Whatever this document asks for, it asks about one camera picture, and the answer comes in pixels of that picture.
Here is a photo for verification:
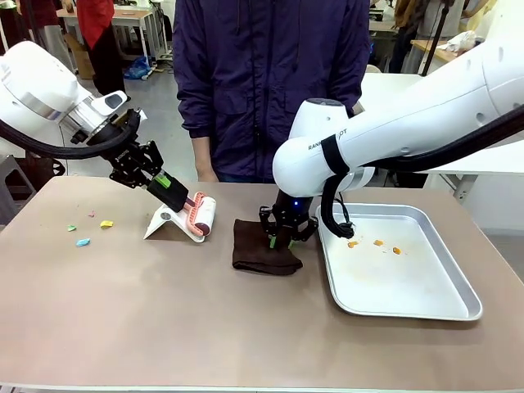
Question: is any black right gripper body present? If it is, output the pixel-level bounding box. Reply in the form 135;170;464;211
273;189;309;231

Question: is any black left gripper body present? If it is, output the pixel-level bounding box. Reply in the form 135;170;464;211
108;142;146;182

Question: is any brown microfiber cloth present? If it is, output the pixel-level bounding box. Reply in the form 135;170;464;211
232;219;304;276

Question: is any pink lint roller black handle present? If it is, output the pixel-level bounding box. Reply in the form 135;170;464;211
146;174;219;239

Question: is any person's right hand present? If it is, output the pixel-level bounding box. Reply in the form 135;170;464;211
194;138;219;183

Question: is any white lint roller stand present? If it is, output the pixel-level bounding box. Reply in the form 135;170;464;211
142;204;206;245

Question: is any blue plastic bag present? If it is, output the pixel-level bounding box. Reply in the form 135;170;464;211
124;56;153;81

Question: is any silver metal tray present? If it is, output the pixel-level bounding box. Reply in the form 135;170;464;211
315;203;484;323

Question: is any cardboard box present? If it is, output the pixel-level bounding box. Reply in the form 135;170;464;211
63;32;97;81

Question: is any bystander in red top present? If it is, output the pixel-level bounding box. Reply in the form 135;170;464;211
76;0;126;97

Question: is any person in navy jacket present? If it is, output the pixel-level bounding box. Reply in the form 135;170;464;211
171;0;372;184

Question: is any wooden background desk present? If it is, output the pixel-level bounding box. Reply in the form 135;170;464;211
56;7;169;62

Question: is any white side table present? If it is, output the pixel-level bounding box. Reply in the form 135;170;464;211
359;72;524;201

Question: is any black tripod pole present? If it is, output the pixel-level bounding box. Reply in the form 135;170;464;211
420;0;451;77

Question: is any white plastic bag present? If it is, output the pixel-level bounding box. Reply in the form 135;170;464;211
437;30;478;53

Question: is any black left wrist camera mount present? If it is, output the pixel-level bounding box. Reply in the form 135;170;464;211
72;108;148;159

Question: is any black strap on arm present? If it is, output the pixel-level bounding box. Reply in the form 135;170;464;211
320;137;350;174

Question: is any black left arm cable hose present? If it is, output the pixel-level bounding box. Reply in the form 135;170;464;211
0;108;142;160

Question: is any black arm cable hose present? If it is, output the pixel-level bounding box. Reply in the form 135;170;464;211
0;108;142;160
320;114;524;241

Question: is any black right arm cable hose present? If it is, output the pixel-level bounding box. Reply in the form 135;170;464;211
320;114;524;241

